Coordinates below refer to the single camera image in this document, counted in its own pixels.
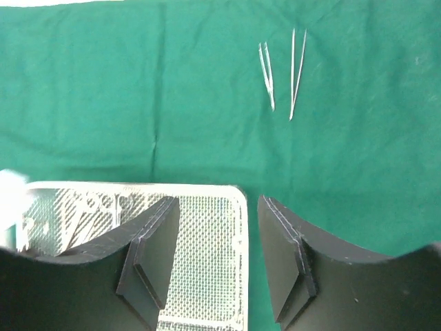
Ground short steel tweezers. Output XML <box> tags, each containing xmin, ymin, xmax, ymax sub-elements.
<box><xmin>258</xmin><ymin>42</ymin><xmax>276</xmax><ymax>111</ymax></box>

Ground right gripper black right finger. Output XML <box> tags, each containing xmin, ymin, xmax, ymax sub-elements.
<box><xmin>258</xmin><ymin>196</ymin><xmax>440</xmax><ymax>330</ymax></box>

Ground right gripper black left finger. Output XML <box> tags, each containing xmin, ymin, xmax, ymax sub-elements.
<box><xmin>1</xmin><ymin>197</ymin><xmax>180</xmax><ymax>330</ymax></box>

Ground green surgical drape cloth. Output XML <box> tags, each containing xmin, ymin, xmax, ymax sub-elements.
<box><xmin>1</xmin><ymin>1</ymin><xmax>440</xmax><ymax>330</ymax></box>

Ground wire mesh instrument tray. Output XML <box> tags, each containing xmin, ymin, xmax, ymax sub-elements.
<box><xmin>17</xmin><ymin>181</ymin><xmax>249</xmax><ymax>330</ymax></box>

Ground steel surgical scissors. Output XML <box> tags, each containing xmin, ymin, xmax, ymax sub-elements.
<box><xmin>62</xmin><ymin>190</ymin><xmax>115</xmax><ymax>250</ymax></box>

